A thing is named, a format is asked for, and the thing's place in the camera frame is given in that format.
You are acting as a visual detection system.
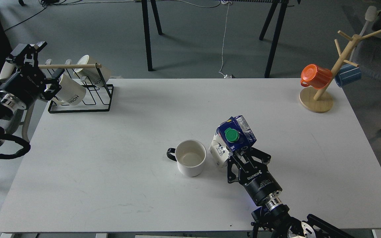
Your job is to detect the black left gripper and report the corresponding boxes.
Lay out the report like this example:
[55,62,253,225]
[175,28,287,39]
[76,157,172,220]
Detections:
[0,41,65,107]

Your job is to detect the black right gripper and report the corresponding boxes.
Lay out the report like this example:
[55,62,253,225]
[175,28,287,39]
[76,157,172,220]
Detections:
[227,147,282,207]

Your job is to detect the blue white milk carton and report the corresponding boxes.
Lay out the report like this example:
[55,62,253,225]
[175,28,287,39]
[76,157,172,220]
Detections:
[209,115,257,168]

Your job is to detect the white mug black handle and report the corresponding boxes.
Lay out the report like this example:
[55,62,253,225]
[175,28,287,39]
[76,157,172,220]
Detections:
[166,139,207,177]

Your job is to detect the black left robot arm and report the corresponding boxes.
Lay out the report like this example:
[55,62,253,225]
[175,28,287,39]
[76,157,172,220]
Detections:
[0,42,64,160]

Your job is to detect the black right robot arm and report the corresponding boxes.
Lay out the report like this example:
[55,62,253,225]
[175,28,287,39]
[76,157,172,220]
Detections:
[227,147,351,238]

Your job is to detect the cream HOME mug front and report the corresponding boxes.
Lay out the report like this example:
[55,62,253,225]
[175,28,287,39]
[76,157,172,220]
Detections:
[52,73,86,105]

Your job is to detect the cream mug rear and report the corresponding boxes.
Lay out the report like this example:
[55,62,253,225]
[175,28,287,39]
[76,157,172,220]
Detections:
[74,55,112,88]

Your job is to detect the wooden mug tree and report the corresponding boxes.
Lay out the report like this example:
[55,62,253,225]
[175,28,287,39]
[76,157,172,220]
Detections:
[299,29,381,113]

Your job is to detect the orange mug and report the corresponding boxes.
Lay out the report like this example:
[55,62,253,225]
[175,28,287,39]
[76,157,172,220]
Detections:
[300,64,332,90]

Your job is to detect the black table legs left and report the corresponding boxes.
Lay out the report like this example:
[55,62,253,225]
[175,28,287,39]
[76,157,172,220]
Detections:
[141,0,163,72]

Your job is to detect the black table legs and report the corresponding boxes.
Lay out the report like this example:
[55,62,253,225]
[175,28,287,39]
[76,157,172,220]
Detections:
[259,0,289,78]
[141,0,163,72]

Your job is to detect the blue mug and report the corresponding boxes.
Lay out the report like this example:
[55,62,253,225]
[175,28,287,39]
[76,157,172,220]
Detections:
[335,64,362,88]

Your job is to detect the black table legs right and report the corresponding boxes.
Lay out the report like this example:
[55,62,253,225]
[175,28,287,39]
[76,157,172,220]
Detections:
[259,0,289,78]

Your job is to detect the black wire mug rack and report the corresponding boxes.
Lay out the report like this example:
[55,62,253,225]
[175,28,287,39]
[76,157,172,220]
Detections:
[39,63,114,114]

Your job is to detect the white floor cable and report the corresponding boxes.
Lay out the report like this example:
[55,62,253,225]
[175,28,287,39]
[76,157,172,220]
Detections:
[218,0,233,79]

